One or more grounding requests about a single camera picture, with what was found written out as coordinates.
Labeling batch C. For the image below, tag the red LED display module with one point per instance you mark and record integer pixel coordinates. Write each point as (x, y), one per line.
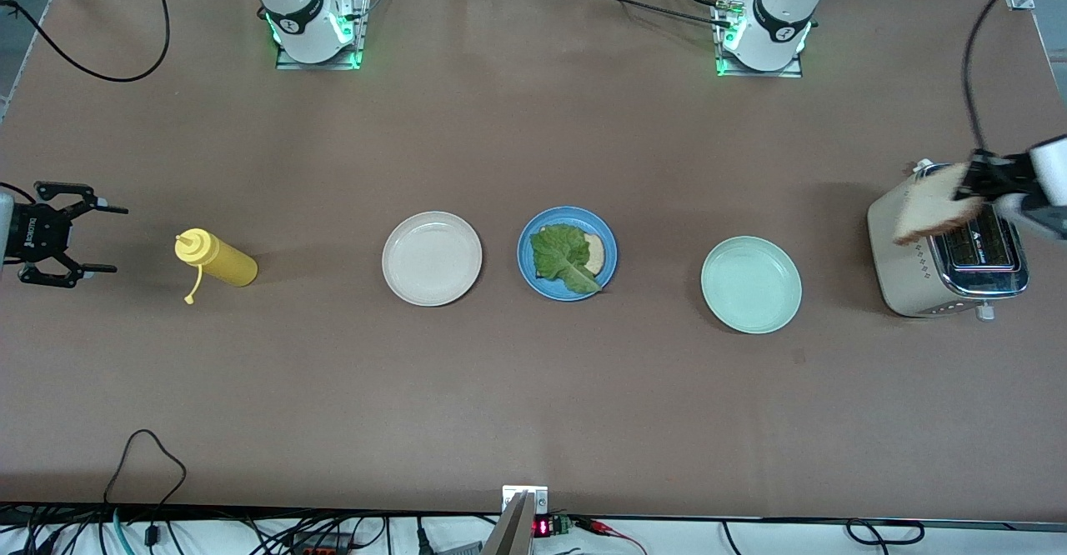
(552, 527)

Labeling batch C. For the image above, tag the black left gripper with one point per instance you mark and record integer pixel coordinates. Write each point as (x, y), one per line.
(1003, 172)

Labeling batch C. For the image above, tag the grey metal camera mount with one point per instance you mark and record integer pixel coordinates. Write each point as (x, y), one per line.
(521, 501)

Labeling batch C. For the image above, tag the toasted brown bread slice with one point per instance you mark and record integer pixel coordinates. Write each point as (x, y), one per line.
(595, 253)
(929, 205)

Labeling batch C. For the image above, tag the beige chrome toaster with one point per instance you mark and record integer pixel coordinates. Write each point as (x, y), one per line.
(904, 280)

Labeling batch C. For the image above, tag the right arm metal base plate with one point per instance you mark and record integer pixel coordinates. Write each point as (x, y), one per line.
(317, 64)

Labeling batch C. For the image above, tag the pale green round plate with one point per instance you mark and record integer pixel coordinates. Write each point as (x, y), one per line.
(751, 285)

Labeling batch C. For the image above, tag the blue round plate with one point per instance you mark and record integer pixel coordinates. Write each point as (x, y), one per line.
(575, 213)

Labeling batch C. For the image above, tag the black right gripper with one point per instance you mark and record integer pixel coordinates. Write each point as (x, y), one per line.
(38, 232)

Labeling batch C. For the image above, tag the green lettuce leaf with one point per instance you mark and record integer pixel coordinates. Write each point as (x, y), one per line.
(560, 255)

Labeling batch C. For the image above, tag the beige round plate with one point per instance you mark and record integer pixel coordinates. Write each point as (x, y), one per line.
(432, 259)

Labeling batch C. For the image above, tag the yellow squeeze sauce bottle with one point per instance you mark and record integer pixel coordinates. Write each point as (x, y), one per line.
(225, 262)

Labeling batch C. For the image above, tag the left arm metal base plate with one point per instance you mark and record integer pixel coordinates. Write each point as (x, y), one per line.
(763, 73)

